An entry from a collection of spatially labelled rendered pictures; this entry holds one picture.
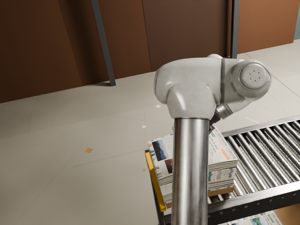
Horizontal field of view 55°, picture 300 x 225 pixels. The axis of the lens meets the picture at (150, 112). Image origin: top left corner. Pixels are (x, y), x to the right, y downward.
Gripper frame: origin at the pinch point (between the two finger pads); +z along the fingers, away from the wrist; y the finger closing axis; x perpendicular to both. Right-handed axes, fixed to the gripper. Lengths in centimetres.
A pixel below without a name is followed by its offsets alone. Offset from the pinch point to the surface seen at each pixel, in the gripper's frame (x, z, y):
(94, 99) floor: 246, 105, 70
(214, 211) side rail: -22.4, 7.8, 32.6
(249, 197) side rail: -20.0, -9.2, 41.3
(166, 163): -6.4, 13.0, 3.3
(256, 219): 15, 2, 125
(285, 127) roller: 24, -51, 64
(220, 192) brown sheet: -14.6, 1.1, 32.6
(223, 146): -4.0, -13.4, 17.4
